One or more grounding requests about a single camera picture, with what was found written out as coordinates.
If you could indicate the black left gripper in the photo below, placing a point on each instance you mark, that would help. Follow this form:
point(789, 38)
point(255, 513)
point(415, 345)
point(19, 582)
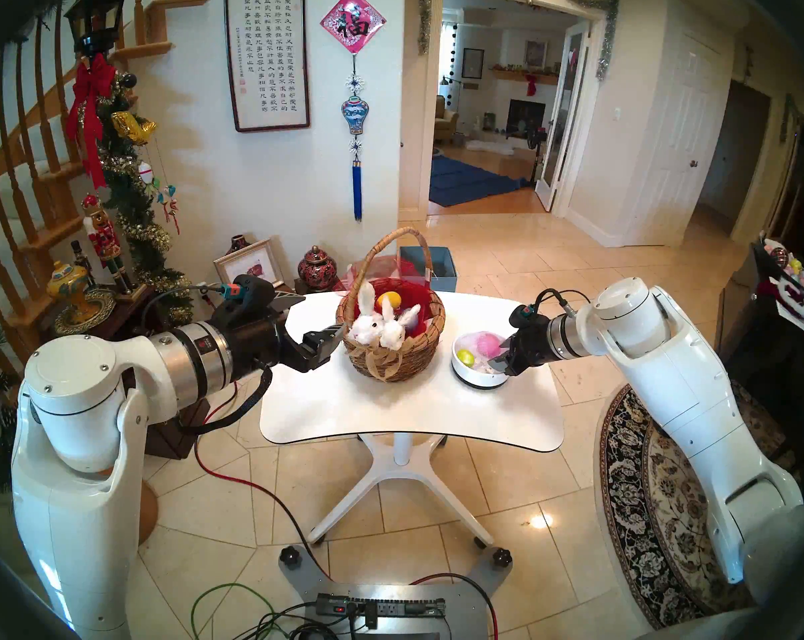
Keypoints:
point(262, 342)

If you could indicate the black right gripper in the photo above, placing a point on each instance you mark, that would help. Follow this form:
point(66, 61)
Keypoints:
point(528, 348)

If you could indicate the pink easter egg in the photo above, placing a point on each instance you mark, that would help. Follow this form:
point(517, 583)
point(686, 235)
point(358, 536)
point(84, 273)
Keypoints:
point(487, 343)

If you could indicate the yellow easter egg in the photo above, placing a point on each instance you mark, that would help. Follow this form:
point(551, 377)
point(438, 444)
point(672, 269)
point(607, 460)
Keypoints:
point(389, 300)

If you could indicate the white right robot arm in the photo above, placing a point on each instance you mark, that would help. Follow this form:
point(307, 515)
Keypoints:
point(682, 378)

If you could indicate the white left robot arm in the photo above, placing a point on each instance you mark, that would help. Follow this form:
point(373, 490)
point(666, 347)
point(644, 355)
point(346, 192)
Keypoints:
point(75, 412)

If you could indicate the green glitter easter egg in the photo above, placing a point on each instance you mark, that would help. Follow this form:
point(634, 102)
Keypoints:
point(466, 358)

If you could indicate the red tissue basket lining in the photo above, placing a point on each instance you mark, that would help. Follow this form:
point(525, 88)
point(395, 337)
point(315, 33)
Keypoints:
point(418, 298)

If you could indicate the white round bowl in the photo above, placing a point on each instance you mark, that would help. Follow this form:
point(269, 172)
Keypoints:
point(472, 380)

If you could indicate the red black lidded jar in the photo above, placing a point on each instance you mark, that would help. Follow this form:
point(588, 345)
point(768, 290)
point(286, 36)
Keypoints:
point(317, 270)

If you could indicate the large white plush bunny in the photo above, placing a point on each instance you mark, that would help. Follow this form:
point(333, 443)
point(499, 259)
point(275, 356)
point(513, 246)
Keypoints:
point(365, 325)

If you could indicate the framed red shoe picture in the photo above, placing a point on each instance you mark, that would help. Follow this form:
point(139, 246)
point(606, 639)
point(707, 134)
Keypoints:
point(250, 265)

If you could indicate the tan burlap bow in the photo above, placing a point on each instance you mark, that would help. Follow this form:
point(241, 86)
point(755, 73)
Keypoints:
point(378, 364)

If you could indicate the small white plush bunny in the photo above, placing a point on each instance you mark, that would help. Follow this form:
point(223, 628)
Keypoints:
point(394, 335)

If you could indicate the small dark vase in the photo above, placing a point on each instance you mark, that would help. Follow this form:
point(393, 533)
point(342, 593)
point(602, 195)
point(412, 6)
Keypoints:
point(238, 242)

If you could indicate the blue open box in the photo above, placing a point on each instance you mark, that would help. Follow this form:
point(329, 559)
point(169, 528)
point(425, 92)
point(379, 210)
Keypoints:
point(442, 268)

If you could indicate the blue floor rug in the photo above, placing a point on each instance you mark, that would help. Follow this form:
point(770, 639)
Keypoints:
point(468, 178)

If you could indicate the large patterned oriental rug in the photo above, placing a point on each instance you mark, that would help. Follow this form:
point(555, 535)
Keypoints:
point(628, 485)

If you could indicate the decorated green christmas garland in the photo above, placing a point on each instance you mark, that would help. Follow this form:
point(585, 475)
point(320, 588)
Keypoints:
point(135, 205)

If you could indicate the white fur rug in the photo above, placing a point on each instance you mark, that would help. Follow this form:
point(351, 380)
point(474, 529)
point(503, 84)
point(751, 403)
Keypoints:
point(492, 146)

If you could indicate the blue vase tassel ornament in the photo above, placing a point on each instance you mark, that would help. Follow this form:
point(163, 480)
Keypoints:
point(354, 115)

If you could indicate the red nutcracker figure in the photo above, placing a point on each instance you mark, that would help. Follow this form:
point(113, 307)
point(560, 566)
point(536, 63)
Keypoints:
point(106, 238)

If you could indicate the ornate brass plate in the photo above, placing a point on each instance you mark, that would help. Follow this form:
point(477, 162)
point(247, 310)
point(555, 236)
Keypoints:
point(88, 312)

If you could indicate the black standing fan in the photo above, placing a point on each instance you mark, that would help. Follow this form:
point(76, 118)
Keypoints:
point(536, 140)

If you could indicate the small black nutcracker figure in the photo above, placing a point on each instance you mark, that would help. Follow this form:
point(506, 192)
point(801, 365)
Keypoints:
point(82, 262)

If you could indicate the black fireplace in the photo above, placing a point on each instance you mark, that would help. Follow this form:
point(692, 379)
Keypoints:
point(526, 117)

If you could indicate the yellow ornate vase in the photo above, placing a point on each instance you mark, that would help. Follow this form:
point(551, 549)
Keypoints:
point(67, 282)

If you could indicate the tan armchair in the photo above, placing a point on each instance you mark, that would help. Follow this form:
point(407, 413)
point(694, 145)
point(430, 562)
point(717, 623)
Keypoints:
point(445, 120)

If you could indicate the white glass french door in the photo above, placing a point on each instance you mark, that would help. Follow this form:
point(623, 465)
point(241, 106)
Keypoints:
point(562, 112)

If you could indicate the gold foil ornament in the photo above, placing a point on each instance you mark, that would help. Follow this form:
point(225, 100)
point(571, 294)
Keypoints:
point(132, 126)

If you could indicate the framed chinese calligraphy scroll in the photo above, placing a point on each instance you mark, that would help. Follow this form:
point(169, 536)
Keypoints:
point(267, 55)

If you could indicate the red christmas stocking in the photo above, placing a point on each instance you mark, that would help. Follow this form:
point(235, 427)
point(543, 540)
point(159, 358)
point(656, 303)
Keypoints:
point(532, 85)

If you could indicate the black power strip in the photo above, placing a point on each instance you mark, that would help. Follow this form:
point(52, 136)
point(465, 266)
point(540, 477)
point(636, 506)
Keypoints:
point(382, 606)

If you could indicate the white panel door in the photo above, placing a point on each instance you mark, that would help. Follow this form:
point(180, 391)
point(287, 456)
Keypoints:
point(678, 138)

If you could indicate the wooden mantel shelf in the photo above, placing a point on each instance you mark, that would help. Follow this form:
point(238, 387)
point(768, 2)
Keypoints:
point(515, 76)

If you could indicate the red white santa hat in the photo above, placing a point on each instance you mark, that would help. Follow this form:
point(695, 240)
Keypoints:
point(785, 290)

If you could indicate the wooden stair railing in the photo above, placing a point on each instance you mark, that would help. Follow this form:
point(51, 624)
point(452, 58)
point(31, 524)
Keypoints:
point(35, 198)

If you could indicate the red ribbon bow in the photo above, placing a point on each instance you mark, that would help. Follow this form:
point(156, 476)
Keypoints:
point(88, 115)

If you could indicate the black tray of ornaments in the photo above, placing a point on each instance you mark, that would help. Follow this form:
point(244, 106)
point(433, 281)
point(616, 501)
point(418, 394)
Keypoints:
point(792, 268)

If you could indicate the red diamond fu decoration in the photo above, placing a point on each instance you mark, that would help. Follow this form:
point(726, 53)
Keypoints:
point(353, 20)

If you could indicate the silver green tinsel garland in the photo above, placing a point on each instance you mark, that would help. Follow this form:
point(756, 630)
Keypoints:
point(607, 42)

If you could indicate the black lantern lamp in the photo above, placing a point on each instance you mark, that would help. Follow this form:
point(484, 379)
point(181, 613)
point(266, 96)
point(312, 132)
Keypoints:
point(95, 18)

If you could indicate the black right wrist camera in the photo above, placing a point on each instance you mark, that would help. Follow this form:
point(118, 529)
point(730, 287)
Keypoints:
point(528, 316)

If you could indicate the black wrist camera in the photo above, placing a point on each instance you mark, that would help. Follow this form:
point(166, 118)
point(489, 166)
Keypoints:
point(252, 292)
point(528, 316)

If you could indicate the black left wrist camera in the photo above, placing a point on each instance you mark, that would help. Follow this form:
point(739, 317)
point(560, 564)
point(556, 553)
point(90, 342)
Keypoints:
point(252, 292)

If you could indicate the white table pedestal base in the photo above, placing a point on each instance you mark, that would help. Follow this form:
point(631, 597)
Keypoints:
point(402, 465)

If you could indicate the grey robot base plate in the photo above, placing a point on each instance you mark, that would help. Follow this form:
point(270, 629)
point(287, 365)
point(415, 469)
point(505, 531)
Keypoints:
point(422, 585)

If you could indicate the round wooden post base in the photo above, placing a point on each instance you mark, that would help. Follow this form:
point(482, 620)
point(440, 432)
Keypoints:
point(145, 512)

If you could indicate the black framed wall picture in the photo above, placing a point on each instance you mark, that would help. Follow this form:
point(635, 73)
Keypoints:
point(472, 63)

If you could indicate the pale framed wall picture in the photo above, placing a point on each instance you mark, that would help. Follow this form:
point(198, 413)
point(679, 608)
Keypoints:
point(536, 54)

